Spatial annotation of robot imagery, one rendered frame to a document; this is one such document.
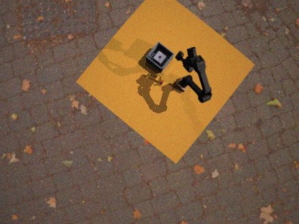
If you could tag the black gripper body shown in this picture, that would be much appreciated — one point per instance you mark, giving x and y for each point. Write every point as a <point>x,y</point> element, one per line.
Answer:
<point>179,57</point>

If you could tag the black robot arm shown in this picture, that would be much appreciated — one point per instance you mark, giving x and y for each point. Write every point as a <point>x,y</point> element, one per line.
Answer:
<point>199,66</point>

